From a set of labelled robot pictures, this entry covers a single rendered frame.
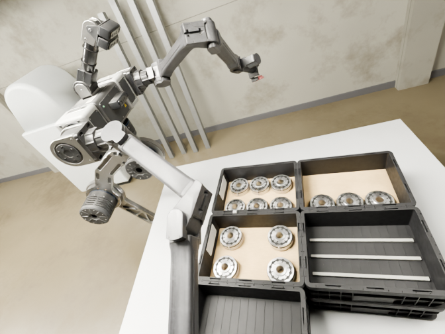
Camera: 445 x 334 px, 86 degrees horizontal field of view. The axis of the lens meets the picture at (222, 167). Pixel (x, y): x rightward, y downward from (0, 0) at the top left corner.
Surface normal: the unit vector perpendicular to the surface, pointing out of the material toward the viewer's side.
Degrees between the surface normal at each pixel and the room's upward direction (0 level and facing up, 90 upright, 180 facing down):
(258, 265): 0
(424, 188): 0
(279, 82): 90
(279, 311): 0
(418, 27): 90
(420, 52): 90
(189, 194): 20
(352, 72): 90
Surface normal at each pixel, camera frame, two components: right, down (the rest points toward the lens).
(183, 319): -0.25, -0.43
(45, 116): -0.01, 0.68
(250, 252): -0.31, -0.70
